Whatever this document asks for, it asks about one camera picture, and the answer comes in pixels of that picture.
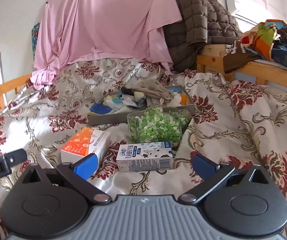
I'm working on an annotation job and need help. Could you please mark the black white patterned sock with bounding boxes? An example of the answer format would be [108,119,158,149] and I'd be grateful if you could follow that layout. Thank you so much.
[121,87,138,96]

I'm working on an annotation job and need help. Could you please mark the orange white tissue box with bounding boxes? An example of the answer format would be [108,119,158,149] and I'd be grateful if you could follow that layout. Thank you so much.
[61,127,110,175]

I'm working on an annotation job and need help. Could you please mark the floral satin bedspread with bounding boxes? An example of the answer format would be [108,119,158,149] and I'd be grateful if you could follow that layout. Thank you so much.
[0,59,287,239]

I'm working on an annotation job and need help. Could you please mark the blue white milk carton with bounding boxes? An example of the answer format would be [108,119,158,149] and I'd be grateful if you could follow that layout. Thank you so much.
[116,141,174,172]

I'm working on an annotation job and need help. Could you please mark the grey tray with parrot picture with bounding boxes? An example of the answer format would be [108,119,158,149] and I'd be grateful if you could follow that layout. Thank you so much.
[88,86,194,126]

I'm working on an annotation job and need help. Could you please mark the bag of green pieces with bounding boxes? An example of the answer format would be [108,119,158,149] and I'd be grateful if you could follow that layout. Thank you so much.
[127,107,192,148]

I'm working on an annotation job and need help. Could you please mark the orange block in tray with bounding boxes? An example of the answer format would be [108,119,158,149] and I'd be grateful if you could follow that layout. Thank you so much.
[179,93,188,106]

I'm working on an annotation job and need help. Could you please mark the white teal crumpled cloth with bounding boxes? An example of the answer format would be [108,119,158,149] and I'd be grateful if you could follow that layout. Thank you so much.
[102,92,147,113]

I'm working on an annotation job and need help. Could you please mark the dark brown printed cloth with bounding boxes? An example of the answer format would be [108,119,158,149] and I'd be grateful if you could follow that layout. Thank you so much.
[223,40,261,74]

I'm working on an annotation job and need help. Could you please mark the colourful patchwork blanket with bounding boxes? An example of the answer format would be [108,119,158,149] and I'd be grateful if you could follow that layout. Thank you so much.
[240,20,287,61]

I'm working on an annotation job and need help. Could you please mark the colourful poster behind sheet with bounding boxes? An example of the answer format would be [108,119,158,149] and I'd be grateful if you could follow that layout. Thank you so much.
[31,22,40,55]

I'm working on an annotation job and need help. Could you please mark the brown quilted jacket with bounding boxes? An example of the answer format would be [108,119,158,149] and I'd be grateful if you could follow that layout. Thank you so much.
[163,0,242,72]

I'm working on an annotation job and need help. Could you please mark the pink hanging sheet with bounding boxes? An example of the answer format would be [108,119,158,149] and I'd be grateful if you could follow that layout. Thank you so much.
[31,0,181,89]

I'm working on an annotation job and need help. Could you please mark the white wall air conditioner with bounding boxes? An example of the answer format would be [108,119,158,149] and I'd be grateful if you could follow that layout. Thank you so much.
[226,0,258,25]

